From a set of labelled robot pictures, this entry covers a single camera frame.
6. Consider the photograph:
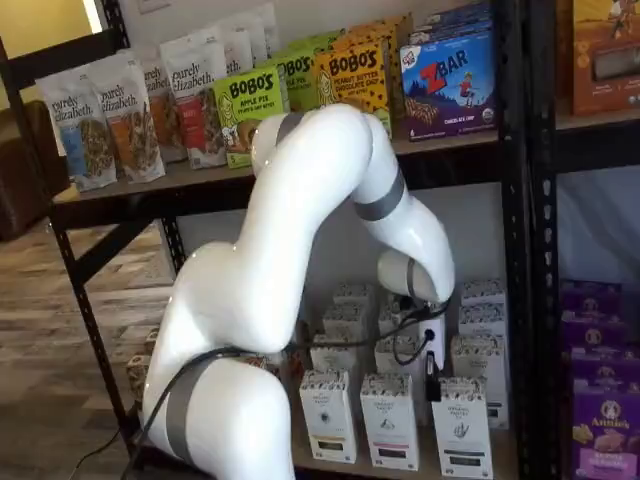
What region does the black metal shelf rack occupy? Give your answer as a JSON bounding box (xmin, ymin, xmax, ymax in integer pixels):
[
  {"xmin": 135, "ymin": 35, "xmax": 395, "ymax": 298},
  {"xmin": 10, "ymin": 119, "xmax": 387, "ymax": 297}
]
[
  {"xmin": 0, "ymin": 0, "xmax": 532, "ymax": 480},
  {"xmin": 528, "ymin": 0, "xmax": 640, "ymax": 480}
]

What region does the pale blue backing sheet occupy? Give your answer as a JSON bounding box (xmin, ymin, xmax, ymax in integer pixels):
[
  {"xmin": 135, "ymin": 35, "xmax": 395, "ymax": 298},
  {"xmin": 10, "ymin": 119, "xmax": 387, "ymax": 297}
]
[{"xmin": 556, "ymin": 164, "xmax": 640, "ymax": 287}]

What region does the red label granola bag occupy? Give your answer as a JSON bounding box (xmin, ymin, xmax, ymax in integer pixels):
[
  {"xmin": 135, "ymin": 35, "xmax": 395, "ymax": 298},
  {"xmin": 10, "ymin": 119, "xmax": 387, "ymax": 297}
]
[{"xmin": 159, "ymin": 28, "xmax": 230, "ymax": 170}]

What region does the white box pink strip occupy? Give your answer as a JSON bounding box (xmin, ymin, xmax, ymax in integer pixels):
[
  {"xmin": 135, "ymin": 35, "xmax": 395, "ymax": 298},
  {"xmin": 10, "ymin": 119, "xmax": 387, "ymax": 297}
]
[
  {"xmin": 377, "ymin": 301, "xmax": 422, "ymax": 340},
  {"xmin": 359, "ymin": 372, "xmax": 419, "ymax": 472},
  {"xmin": 374, "ymin": 333, "xmax": 427, "ymax": 380}
]

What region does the black floor cable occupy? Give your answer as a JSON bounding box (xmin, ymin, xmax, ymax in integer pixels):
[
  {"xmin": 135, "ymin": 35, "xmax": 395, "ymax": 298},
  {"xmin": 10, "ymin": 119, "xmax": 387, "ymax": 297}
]
[{"xmin": 73, "ymin": 427, "xmax": 146, "ymax": 475}]

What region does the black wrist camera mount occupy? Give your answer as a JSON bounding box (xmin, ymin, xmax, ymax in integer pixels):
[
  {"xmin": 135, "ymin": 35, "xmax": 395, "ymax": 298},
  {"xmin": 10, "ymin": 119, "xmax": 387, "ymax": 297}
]
[{"xmin": 388, "ymin": 293, "xmax": 432, "ymax": 322}]

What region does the purple Annie's box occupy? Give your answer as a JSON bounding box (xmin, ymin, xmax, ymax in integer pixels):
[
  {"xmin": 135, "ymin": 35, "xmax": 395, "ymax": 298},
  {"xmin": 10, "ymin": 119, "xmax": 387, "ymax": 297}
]
[
  {"xmin": 558, "ymin": 278, "xmax": 625, "ymax": 322},
  {"xmin": 568, "ymin": 348, "xmax": 640, "ymax": 397},
  {"xmin": 571, "ymin": 388, "xmax": 640, "ymax": 480},
  {"xmin": 561, "ymin": 313, "xmax": 637, "ymax": 357}
]

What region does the white box yellow strip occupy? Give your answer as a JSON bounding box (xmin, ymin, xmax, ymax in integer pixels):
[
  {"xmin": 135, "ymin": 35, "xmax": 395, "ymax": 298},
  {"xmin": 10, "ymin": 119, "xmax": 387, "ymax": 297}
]
[
  {"xmin": 332, "ymin": 281, "xmax": 378, "ymax": 308},
  {"xmin": 298, "ymin": 368, "xmax": 359, "ymax": 465},
  {"xmin": 321, "ymin": 302, "xmax": 376, "ymax": 347},
  {"xmin": 308, "ymin": 343, "xmax": 359, "ymax": 375}
]

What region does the white granola bag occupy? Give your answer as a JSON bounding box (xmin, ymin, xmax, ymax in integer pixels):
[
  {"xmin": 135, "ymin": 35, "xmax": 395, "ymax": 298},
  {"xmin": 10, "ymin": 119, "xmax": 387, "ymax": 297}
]
[
  {"xmin": 248, "ymin": 1, "xmax": 280, "ymax": 67},
  {"xmin": 218, "ymin": 13, "xmax": 257, "ymax": 77}
]

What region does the yellow Bobo's peanut butter box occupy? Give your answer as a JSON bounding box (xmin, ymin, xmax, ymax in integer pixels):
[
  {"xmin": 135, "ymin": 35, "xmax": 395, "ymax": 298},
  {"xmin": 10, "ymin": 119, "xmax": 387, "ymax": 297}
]
[
  {"xmin": 312, "ymin": 38, "xmax": 395, "ymax": 140},
  {"xmin": 346, "ymin": 11, "xmax": 416, "ymax": 137}
]

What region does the white box green strip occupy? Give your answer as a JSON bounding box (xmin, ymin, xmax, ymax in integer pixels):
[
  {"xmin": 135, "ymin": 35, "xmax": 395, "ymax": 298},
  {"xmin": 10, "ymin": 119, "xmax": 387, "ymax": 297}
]
[
  {"xmin": 450, "ymin": 333, "xmax": 510, "ymax": 431},
  {"xmin": 459, "ymin": 278, "xmax": 507, "ymax": 307},
  {"xmin": 430, "ymin": 376, "xmax": 495, "ymax": 480},
  {"xmin": 457, "ymin": 302, "xmax": 507, "ymax": 338}
]

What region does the green Bobo's apple pie box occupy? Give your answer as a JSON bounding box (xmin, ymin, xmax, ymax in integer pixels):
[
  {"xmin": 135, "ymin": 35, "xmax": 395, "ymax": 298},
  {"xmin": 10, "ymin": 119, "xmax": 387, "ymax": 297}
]
[
  {"xmin": 213, "ymin": 66, "xmax": 292, "ymax": 170},
  {"xmin": 269, "ymin": 49, "xmax": 327, "ymax": 115}
]

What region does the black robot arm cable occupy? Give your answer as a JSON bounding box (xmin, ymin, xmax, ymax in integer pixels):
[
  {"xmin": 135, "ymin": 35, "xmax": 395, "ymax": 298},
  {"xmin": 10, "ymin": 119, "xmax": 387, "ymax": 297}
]
[{"xmin": 127, "ymin": 297, "xmax": 450, "ymax": 480}]

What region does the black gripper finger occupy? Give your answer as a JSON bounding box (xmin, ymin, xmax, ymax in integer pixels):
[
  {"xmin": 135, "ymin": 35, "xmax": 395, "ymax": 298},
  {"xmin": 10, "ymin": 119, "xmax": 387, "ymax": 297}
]
[{"xmin": 424, "ymin": 351, "xmax": 443, "ymax": 403}]

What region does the blue ZBar box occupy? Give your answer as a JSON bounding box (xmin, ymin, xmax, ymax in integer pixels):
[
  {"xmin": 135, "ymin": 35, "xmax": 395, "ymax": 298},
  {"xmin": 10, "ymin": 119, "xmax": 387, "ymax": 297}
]
[
  {"xmin": 399, "ymin": 29, "xmax": 500, "ymax": 143},
  {"xmin": 408, "ymin": 1, "xmax": 497, "ymax": 50}
]

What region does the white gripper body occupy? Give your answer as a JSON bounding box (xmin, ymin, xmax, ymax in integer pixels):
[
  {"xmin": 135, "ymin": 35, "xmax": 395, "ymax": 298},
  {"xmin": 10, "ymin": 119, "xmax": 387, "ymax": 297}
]
[{"xmin": 417, "ymin": 313, "xmax": 447, "ymax": 374}]

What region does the blue label granola bag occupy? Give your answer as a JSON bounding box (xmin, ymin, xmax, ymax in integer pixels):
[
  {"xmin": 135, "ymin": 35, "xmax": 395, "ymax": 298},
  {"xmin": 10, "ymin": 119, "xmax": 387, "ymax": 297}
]
[{"xmin": 35, "ymin": 66, "xmax": 119, "ymax": 194}]

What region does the green cereal box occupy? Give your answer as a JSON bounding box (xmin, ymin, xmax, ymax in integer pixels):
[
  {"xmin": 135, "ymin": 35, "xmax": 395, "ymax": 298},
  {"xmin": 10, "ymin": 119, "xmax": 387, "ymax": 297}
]
[
  {"xmin": 143, "ymin": 324, "xmax": 162, "ymax": 357},
  {"xmin": 124, "ymin": 353, "xmax": 152, "ymax": 402}
]

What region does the orange label granola bag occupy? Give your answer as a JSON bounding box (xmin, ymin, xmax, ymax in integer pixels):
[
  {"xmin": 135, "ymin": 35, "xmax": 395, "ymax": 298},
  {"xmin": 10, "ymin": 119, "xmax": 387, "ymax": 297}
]
[
  {"xmin": 140, "ymin": 58, "xmax": 190, "ymax": 165},
  {"xmin": 94, "ymin": 50, "xmax": 167, "ymax": 185}
]

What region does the brown leather sofa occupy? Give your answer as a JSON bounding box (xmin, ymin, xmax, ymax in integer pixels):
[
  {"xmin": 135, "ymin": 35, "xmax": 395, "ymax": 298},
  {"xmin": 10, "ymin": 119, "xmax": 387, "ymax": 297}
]
[{"xmin": 0, "ymin": 98, "xmax": 72, "ymax": 244}]

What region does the orange snack box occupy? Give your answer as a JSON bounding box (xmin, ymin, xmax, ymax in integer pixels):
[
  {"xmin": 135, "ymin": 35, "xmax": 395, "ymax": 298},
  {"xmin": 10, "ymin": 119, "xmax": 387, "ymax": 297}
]
[{"xmin": 571, "ymin": 0, "xmax": 640, "ymax": 118}]

